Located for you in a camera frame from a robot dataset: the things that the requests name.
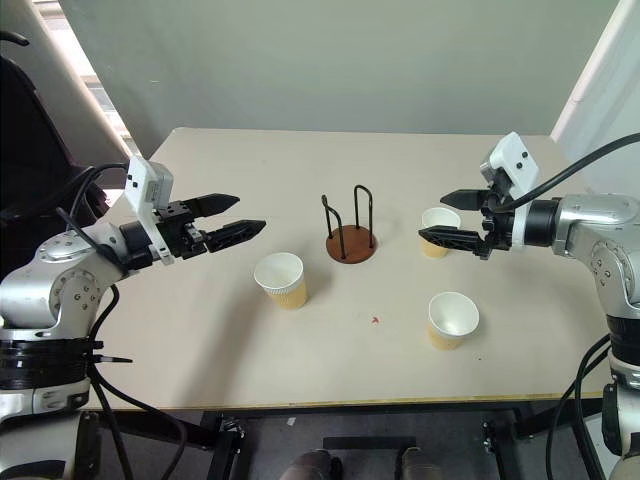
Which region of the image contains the tan paper cup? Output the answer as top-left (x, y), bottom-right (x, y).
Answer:
top-left (418, 206), bottom-right (463, 260)
top-left (425, 291), bottom-right (482, 353)
top-left (252, 251), bottom-right (309, 313)

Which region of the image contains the black chair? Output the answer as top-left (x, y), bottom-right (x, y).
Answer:
top-left (0, 29), bottom-right (137, 229)

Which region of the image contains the dark rounded shape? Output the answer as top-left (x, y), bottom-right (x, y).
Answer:
top-left (394, 445), bottom-right (444, 480)
top-left (281, 447), bottom-right (344, 480)

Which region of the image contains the black zip tie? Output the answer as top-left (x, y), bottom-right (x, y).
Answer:
top-left (85, 339), bottom-right (135, 367)

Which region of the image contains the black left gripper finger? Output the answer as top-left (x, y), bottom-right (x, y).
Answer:
top-left (187, 192), bottom-right (242, 219)
top-left (202, 218), bottom-right (268, 254)

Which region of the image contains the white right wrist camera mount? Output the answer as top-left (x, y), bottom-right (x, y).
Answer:
top-left (479, 130), bottom-right (541, 251)

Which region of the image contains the black flat crossbar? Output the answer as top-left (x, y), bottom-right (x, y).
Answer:
top-left (323, 435), bottom-right (419, 452)

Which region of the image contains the brown cup holder stand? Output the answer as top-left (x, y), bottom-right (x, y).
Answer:
top-left (319, 184), bottom-right (379, 265)

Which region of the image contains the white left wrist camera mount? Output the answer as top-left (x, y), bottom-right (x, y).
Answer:
top-left (122, 155), bottom-right (177, 266)

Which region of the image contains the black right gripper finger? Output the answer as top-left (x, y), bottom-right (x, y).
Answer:
top-left (439, 188), bottom-right (489, 212)
top-left (417, 225), bottom-right (490, 259)

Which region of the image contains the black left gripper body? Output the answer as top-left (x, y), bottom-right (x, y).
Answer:
top-left (152, 198), bottom-right (210, 262)

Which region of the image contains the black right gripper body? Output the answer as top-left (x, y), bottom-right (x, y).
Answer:
top-left (475, 183), bottom-right (517, 262)

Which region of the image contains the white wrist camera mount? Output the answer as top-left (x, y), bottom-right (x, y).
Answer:
top-left (479, 130), bottom-right (541, 251)
top-left (122, 155), bottom-right (177, 266)

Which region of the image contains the black metal table frame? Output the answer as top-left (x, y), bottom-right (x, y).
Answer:
top-left (94, 398), bottom-right (607, 480)

